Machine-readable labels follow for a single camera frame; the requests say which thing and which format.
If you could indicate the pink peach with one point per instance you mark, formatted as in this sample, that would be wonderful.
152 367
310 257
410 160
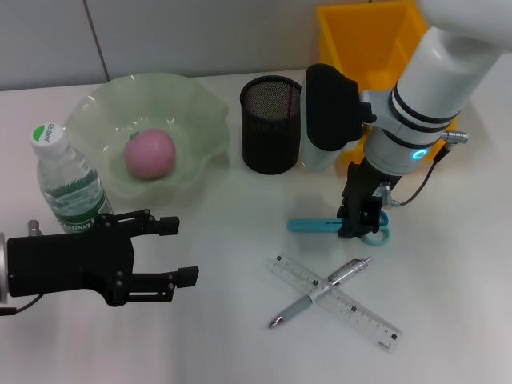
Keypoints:
150 154

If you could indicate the blue scissors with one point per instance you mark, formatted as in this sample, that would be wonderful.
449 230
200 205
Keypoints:
308 225

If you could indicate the clear plastic water bottle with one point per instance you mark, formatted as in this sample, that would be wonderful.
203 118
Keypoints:
68 180

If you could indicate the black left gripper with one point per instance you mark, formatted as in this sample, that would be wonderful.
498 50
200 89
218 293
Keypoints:
60 266

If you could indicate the silver pen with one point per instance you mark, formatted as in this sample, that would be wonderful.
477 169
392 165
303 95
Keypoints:
292 310

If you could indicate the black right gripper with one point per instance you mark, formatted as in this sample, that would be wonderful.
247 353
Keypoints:
366 182

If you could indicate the transparent plastic ruler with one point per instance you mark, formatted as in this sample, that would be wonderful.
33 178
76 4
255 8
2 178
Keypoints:
360 316

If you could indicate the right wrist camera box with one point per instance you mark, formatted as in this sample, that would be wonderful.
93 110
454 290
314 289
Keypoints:
328 108

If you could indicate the black mesh pen holder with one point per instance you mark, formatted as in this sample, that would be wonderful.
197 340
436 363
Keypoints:
268 136

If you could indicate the yellow plastic bin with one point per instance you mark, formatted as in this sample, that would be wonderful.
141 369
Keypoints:
360 32

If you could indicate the green glass fruit plate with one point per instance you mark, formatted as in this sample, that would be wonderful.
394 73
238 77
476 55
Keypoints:
100 116

